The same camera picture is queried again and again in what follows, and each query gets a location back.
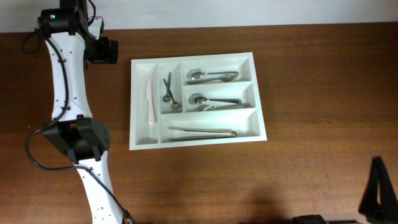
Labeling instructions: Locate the small steel teaspoon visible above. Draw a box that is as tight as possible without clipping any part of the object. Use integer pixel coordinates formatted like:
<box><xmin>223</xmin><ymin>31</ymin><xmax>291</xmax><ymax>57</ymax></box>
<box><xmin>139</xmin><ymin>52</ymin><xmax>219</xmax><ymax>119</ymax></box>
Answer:
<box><xmin>162</xmin><ymin>72</ymin><xmax>172</xmax><ymax>103</ymax></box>

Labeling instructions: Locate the steel dessert spoon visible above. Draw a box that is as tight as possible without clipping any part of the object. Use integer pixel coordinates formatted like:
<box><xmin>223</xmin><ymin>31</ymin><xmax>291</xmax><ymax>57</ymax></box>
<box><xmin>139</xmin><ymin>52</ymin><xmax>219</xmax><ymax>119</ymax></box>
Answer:
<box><xmin>164</xmin><ymin>79</ymin><xmax>182</xmax><ymax>110</ymax></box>

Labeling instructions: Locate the large steel spoon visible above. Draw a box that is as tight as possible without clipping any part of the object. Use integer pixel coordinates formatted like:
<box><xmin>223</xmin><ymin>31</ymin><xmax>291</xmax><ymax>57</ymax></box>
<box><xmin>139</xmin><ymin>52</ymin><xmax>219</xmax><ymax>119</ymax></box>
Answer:
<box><xmin>188</xmin><ymin>93</ymin><xmax>242</xmax><ymax>105</ymax></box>

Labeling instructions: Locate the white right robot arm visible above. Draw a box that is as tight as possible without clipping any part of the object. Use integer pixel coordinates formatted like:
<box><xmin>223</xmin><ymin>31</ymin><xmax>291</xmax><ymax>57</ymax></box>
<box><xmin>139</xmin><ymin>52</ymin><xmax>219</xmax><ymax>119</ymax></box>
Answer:
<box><xmin>358</xmin><ymin>156</ymin><xmax>397</xmax><ymax>224</ymax></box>

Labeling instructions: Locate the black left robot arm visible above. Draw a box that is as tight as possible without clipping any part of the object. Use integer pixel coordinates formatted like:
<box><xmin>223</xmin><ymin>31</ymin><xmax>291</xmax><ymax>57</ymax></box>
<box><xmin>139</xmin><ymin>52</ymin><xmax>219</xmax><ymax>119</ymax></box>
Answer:
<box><xmin>37</xmin><ymin>1</ymin><xmax>128</xmax><ymax>223</ymax></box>

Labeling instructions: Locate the white plastic cutlery tray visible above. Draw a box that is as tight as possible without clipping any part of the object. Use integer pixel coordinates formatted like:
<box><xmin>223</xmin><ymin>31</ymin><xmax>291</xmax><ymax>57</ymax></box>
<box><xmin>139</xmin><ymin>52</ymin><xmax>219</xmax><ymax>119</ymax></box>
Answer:
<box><xmin>129</xmin><ymin>52</ymin><xmax>267</xmax><ymax>150</ymax></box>

